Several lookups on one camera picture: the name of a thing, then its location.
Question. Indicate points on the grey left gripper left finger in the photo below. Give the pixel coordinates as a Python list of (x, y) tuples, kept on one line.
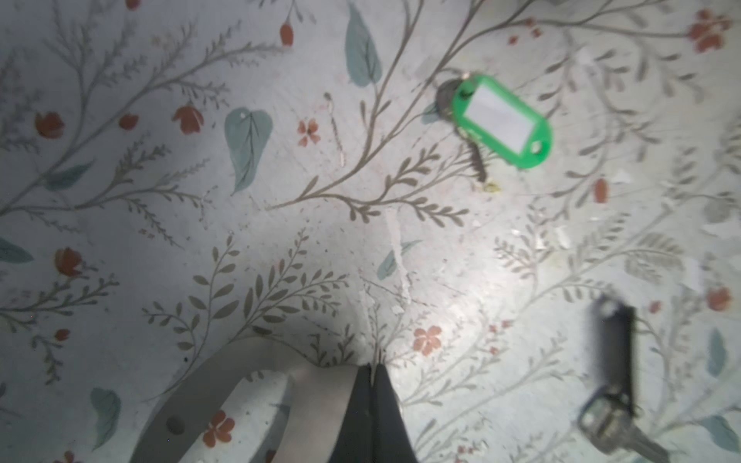
[(354, 444)]

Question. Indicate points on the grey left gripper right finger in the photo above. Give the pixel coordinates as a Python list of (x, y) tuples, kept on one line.
[(390, 442)]

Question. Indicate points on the black headed key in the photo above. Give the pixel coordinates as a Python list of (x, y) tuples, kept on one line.
[(608, 419)]

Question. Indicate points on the green key tag with key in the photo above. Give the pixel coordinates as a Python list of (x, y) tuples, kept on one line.
[(488, 116)]

